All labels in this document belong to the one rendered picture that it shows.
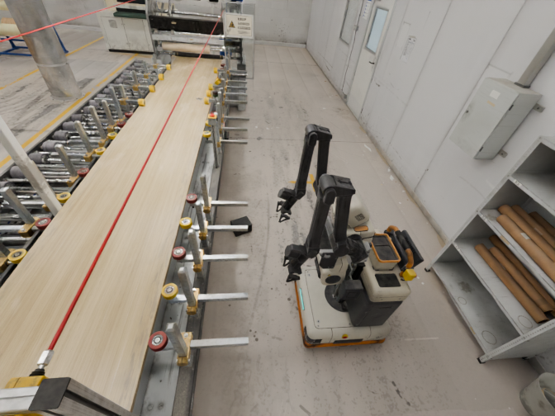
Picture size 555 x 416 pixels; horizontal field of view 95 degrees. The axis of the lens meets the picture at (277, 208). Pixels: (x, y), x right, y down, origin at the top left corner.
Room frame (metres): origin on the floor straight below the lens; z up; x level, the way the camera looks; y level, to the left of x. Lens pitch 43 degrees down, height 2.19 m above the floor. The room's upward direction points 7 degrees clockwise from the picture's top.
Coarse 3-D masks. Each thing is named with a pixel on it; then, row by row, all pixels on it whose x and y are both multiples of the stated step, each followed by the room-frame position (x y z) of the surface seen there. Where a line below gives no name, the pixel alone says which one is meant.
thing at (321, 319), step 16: (304, 272) 1.26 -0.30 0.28; (304, 288) 1.11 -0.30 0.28; (320, 288) 1.13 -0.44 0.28; (304, 304) 0.98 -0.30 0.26; (320, 304) 0.99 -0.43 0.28; (336, 304) 1.01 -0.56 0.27; (304, 320) 0.87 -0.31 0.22; (320, 320) 0.86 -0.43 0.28; (336, 320) 0.87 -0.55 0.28; (304, 336) 0.79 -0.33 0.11; (320, 336) 0.75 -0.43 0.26; (336, 336) 0.77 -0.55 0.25; (352, 336) 0.78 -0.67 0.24; (368, 336) 0.80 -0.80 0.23; (384, 336) 0.83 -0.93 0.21
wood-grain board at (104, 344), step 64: (192, 64) 4.62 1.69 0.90; (128, 128) 2.28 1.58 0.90; (192, 128) 2.44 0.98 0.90; (128, 192) 1.35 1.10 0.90; (64, 256) 0.77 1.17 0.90; (128, 256) 0.82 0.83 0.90; (0, 320) 0.40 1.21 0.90; (128, 320) 0.47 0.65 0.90; (0, 384) 0.17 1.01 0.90; (128, 384) 0.22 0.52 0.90
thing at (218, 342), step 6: (168, 342) 0.41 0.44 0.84; (192, 342) 0.43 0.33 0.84; (198, 342) 0.43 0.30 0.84; (204, 342) 0.43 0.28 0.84; (210, 342) 0.44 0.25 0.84; (216, 342) 0.44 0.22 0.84; (222, 342) 0.44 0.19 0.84; (228, 342) 0.45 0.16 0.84; (234, 342) 0.45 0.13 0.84; (240, 342) 0.45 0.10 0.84; (246, 342) 0.46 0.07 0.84; (168, 348) 0.39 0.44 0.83; (192, 348) 0.41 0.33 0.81
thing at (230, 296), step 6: (210, 294) 0.69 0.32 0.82; (216, 294) 0.70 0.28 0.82; (222, 294) 0.70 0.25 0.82; (228, 294) 0.70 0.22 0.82; (234, 294) 0.71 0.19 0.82; (240, 294) 0.71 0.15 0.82; (246, 294) 0.72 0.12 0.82; (168, 300) 0.62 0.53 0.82; (174, 300) 0.63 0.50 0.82; (180, 300) 0.64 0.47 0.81; (186, 300) 0.64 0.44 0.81; (198, 300) 0.65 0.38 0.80; (204, 300) 0.66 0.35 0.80; (210, 300) 0.66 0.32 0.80; (216, 300) 0.67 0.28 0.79; (222, 300) 0.67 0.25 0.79
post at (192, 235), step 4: (188, 232) 0.86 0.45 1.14; (192, 232) 0.86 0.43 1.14; (188, 236) 0.85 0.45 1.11; (192, 236) 0.85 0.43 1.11; (196, 236) 0.88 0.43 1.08; (192, 240) 0.85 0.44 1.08; (196, 240) 0.87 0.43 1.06; (192, 244) 0.85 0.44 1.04; (196, 244) 0.85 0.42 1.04; (192, 248) 0.85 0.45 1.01; (196, 248) 0.85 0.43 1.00; (192, 252) 0.85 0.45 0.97; (196, 252) 0.85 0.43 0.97; (192, 256) 0.85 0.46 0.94; (196, 256) 0.85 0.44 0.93; (200, 256) 0.88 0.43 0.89; (196, 260) 0.85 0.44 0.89; (200, 260) 0.87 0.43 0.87; (200, 272) 0.85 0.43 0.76; (200, 276) 0.85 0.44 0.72
